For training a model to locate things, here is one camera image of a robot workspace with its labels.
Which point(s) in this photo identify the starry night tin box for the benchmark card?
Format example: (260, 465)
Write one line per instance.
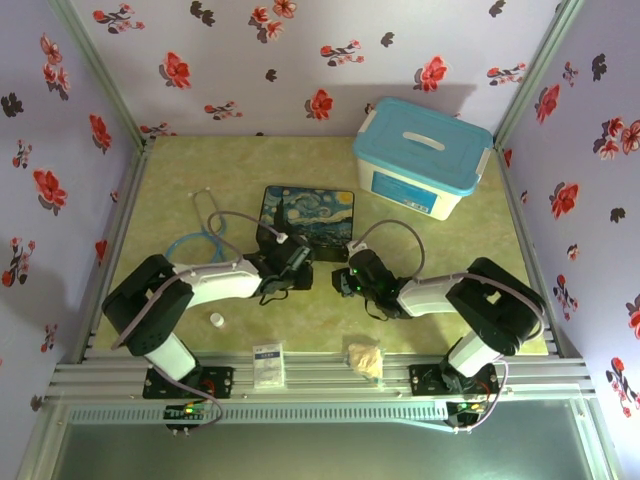
(320, 215)

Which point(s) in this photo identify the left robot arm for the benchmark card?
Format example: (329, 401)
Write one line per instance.
(220, 282)

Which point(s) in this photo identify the small white bottle cap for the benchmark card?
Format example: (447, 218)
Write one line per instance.
(217, 319)

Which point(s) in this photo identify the blue stethoscope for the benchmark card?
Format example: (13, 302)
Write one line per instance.
(192, 235)

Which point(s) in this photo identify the white sealed packet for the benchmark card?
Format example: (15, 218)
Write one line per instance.
(269, 365)

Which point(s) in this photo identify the white blue-lidded storage box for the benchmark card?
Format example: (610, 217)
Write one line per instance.
(420, 150)

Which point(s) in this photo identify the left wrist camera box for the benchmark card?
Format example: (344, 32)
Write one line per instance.
(281, 239)

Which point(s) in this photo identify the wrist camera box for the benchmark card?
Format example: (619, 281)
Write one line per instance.
(358, 245)
(281, 239)

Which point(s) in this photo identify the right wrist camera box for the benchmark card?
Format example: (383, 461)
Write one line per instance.
(358, 245)

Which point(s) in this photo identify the aluminium table edge rail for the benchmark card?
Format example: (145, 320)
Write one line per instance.
(320, 372)

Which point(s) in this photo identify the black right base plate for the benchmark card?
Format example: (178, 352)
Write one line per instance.
(425, 381)

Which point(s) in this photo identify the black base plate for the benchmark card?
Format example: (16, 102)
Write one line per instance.
(222, 382)
(425, 381)

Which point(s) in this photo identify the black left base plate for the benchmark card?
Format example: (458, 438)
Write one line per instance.
(222, 382)

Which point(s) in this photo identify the aluminium side rail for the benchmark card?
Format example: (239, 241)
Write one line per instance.
(127, 200)
(515, 200)

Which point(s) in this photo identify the aluminium frame post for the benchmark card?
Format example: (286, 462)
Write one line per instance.
(95, 65)
(537, 75)

